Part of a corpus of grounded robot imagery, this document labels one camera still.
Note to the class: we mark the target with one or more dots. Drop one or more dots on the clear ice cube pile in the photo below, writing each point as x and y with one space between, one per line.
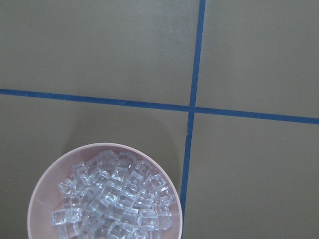
113 196

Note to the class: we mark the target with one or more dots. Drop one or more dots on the pink bowl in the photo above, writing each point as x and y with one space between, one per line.
46 196

